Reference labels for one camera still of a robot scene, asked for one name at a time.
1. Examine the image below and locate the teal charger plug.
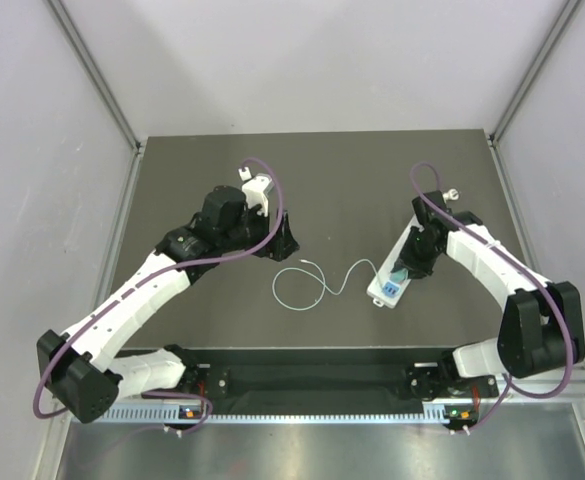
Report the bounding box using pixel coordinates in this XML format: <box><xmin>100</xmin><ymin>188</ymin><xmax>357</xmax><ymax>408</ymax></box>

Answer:
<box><xmin>389</xmin><ymin>268</ymin><xmax>409</xmax><ymax>284</ymax></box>

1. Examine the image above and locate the thin white charger cable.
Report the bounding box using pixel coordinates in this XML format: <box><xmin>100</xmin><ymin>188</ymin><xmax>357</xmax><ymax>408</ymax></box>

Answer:
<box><xmin>271</xmin><ymin>257</ymin><xmax>379</xmax><ymax>312</ymax></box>

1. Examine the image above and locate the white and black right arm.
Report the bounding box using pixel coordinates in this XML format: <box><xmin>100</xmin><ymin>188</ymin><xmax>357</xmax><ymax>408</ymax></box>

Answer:
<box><xmin>391</xmin><ymin>190</ymin><xmax>585</xmax><ymax>396</ymax></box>

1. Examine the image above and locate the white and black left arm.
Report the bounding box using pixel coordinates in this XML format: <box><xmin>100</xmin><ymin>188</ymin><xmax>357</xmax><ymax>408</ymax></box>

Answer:
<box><xmin>36</xmin><ymin>174</ymin><xmax>299</xmax><ymax>423</ymax></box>

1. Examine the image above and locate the white power strip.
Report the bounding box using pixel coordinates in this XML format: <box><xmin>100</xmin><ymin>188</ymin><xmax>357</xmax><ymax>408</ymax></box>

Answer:
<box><xmin>366</xmin><ymin>216</ymin><xmax>420</xmax><ymax>309</ymax></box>

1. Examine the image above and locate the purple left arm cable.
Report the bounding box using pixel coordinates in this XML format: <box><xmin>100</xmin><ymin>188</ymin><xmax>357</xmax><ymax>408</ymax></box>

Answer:
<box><xmin>31</xmin><ymin>157</ymin><xmax>285</xmax><ymax>434</ymax></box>

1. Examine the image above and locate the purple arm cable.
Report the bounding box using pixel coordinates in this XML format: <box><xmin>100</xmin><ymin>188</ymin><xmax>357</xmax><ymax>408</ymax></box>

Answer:
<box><xmin>409</xmin><ymin>160</ymin><xmax>575</xmax><ymax>433</ymax></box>
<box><xmin>31</xmin><ymin>157</ymin><xmax>285</xmax><ymax>434</ymax></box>

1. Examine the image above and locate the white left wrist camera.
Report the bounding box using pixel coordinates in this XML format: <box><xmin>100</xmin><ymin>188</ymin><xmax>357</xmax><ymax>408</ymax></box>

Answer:
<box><xmin>238</xmin><ymin>167</ymin><xmax>274</xmax><ymax>217</ymax></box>

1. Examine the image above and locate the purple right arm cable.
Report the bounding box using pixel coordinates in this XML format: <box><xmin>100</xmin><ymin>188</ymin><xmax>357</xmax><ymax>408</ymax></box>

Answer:
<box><xmin>409</xmin><ymin>160</ymin><xmax>575</xmax><ymax>433</ymax></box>

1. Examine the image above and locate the aluminium rail right front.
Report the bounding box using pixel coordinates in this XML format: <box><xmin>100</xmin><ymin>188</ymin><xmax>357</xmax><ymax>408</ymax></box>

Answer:
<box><xmin>505</xmin><ymin>366</ymin><xmax>585</xmax><ymax>404</ymax></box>

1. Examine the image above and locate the aluminium frame post left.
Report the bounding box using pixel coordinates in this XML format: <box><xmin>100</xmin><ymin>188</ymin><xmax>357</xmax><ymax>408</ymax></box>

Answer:
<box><xmin>41</xmin><ymin>0</ymin><xmax>146</xmax><ymax>156</ymax></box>

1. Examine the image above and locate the aluminium frame post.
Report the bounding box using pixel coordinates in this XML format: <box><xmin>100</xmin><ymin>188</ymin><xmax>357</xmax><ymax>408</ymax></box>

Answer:
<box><xmin>487</xmin><ymin>0</ymin><xmax>584</xmax><ymax>145</ymax></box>
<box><xmin>41</xmin><ymin>0</ymin><xmax>146</xmax><ymax>156</ymax></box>

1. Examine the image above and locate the slotted grey cable duct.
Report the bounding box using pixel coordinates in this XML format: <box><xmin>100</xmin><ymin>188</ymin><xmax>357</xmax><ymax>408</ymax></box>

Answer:
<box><xmin>96</xmin><ymin>397</ymin><xmax>478</xmax><ymax>425</ymax></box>

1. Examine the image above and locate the aluminium frame post right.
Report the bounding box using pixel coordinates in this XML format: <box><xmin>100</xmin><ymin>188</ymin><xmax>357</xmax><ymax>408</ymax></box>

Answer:
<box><xmin>487</xmin><ymin>0</ymin><xmax>584</xmax><ymax>145</ymax></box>

